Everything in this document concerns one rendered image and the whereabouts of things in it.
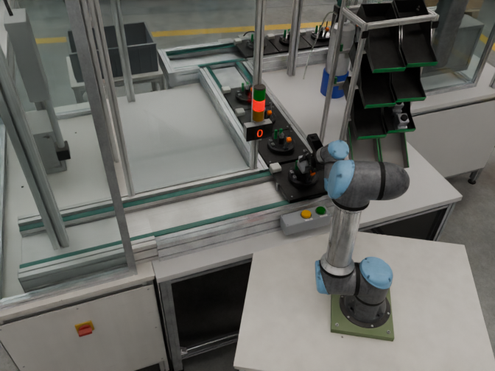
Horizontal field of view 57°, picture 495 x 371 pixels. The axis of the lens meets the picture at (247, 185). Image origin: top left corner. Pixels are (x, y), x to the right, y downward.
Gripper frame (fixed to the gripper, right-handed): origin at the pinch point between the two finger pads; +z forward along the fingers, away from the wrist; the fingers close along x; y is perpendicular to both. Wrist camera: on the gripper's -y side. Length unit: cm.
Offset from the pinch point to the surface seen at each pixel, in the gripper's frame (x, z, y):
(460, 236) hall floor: 135, 84, 69
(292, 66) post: 44, 82, -69
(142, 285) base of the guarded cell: -81, 5, 35
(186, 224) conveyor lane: -58, 3, 15
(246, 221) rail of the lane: -34.1, -3.3, 20.3
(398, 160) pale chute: 45.8, -1.5, 10.4
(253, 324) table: -46, -23, 57
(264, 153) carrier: -9.9, 22.4, -9.5
